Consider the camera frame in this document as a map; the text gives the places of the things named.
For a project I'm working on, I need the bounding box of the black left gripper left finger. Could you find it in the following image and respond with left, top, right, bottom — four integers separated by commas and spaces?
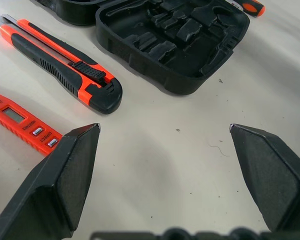
0, 123, 102, 240

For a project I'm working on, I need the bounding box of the orange voltage tester pen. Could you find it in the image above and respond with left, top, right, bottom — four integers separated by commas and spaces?
0, 89, 64, 157

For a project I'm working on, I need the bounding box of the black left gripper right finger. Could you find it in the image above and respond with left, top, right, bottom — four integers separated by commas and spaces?
229, 123, 300, 232

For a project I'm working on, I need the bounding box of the black tool case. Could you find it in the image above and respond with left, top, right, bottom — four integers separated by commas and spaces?
29, 0, 251, 96

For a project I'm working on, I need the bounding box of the orange black utility knife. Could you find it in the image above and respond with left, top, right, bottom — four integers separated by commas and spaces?
0, 14, 123, 115

